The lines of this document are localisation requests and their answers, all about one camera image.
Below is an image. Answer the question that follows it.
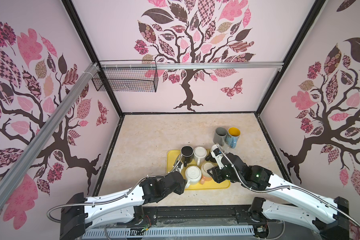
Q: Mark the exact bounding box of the black wire basket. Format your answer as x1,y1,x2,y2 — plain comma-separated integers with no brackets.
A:
92,60,159,93

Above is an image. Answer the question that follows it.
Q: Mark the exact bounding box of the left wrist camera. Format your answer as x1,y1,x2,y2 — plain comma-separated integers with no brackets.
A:
175,163,184,173

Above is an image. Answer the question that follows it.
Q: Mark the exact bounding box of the aluminium rail back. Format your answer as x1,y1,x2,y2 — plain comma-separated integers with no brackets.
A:
100,61,284,70

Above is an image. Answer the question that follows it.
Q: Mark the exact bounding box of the white ribbed mug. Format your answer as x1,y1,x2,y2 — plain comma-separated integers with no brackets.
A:
185,166,202,189

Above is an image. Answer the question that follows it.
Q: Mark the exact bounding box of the yellow plastic tray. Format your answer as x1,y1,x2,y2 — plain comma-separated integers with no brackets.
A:
181,160,231,190

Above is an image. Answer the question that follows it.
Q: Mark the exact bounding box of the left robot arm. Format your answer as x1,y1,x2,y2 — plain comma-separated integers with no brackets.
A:
60,171,189,240

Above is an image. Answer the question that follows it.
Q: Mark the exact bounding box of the blue butterfly mug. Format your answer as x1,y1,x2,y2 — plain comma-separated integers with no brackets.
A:
225,127,241,149

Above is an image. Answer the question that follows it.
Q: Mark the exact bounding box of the grey mug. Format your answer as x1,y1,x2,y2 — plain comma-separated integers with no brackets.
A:
213,127,228,147

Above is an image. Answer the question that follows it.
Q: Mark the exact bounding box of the orange speckled mug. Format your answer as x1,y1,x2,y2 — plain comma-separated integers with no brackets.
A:
200,162,215,185

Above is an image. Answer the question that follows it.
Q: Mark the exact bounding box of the aluminium rail left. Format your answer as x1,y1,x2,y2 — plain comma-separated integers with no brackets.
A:
0,63,99,210

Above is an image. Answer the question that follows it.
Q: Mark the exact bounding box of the aluminium rail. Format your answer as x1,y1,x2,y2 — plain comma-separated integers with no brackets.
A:
100,61,284,70
0,63,99,210

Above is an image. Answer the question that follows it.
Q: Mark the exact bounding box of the black base frame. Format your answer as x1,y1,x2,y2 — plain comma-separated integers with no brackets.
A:
60,197,337,240

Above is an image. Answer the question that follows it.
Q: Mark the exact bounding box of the white slotted cable duct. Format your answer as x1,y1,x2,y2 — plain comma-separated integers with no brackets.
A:
82,226,255,240

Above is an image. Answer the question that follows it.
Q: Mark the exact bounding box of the black and white mug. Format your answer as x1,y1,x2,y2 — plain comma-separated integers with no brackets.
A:
205,145,220,163

